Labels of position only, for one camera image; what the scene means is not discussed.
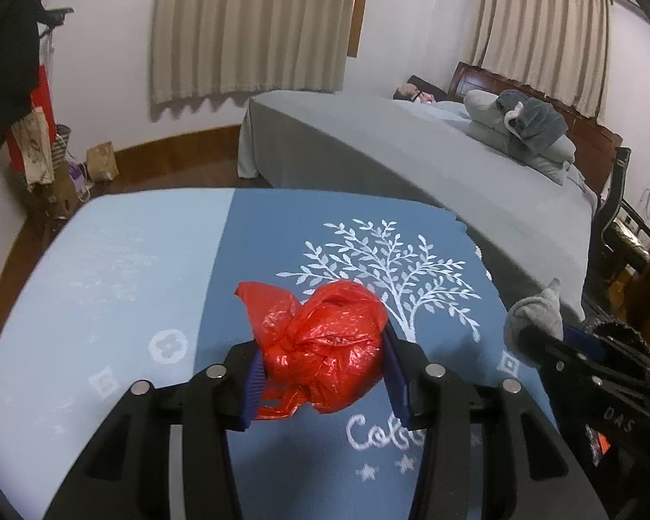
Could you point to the bin with black liner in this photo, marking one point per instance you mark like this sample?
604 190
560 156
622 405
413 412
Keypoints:
625 333

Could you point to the red plastic bag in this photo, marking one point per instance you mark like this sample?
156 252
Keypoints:
325 341

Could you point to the red garment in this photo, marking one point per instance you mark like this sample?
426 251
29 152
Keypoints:
43 92

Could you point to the wooden headboard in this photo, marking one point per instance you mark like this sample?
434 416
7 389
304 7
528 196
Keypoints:
590 141

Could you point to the beige printed tote bag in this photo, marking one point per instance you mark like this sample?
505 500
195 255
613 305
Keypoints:
32 146

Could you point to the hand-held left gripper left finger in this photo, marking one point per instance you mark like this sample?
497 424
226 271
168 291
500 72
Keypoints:
252 384

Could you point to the purple bag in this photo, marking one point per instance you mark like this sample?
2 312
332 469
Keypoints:
78 179

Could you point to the dark grey garment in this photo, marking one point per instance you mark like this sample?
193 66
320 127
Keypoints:
541 119

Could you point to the wide beige curtain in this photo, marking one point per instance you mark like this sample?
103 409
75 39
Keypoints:
249 27

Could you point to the brown paper bag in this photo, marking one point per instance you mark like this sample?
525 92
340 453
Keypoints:
103 162

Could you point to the bed with grey sheet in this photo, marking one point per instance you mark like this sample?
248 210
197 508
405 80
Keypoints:
384 162

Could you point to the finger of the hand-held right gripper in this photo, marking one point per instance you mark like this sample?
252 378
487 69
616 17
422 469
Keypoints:
587 342
550 349

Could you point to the striped bag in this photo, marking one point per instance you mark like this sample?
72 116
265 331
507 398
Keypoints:
64 146

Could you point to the blue tree print table cloth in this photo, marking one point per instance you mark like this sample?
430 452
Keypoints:
141 281

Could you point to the wooden window frame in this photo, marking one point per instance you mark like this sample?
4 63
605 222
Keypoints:
359 5

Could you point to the grey sock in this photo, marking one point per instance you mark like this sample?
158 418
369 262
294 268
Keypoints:
536 314

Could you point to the black pillow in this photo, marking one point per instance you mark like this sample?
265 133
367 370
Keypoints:
428 85

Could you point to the plush toy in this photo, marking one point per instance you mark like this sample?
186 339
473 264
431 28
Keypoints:
414 93

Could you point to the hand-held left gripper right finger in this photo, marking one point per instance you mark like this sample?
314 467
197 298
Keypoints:
398 384

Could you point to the narrow beige curtain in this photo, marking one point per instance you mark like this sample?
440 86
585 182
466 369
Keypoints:
536 32

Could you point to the black office chair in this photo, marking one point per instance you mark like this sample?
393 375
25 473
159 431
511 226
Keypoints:
615 238

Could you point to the folded light grey quilt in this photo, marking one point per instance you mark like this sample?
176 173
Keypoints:
482 114

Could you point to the black coat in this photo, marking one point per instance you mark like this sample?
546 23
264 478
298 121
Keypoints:
8 65

